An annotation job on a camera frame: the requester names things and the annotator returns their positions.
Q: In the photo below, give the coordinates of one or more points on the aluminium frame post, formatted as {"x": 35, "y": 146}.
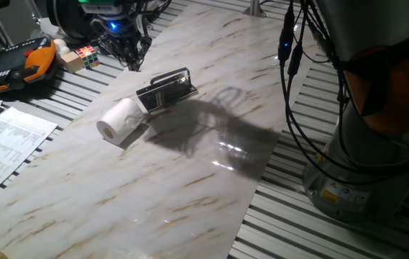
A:
{"x": 254, "y": 7}

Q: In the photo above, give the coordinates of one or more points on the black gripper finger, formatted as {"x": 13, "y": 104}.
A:
{"x": 121, "y": 54}
{"x": 143, "y": 50}

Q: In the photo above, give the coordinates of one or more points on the small white figurine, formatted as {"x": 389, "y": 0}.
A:
{"x": 60, "y": 46}

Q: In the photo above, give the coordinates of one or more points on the printed paper sheet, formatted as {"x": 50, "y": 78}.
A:
{"x": 6, "y": 147}

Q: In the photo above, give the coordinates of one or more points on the colourful puzzle cube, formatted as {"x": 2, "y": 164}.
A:
{"x": 88, "y": 57}

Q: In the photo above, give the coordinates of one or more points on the green wrist flange adapter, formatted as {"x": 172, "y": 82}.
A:
{"x": 98, "y": 1}

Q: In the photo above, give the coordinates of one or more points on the large black filament spool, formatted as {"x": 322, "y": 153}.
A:
{"x": 67, "y": 18}

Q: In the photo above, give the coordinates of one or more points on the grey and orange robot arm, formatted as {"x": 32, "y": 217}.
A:
{"x": 376, "y": 21}

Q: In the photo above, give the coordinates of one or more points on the black and orange teach pendant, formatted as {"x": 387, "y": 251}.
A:
{"x": 10, "y": 68}

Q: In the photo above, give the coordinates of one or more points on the white toilet paper roll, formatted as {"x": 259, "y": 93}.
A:
{"x": 121, "y": 120}

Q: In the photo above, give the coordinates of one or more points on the plain wooden cube block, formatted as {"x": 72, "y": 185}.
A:
{"x": 72, "y": 62}

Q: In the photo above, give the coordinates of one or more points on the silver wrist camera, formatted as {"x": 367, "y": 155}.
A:
{"x": 98, "y": 9}

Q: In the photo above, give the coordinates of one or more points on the marble pattern board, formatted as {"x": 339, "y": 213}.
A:
{"x": 154, "y": 194}

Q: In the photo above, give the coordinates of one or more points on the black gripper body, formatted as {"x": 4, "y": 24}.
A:
{"x": 119, "y": 32}

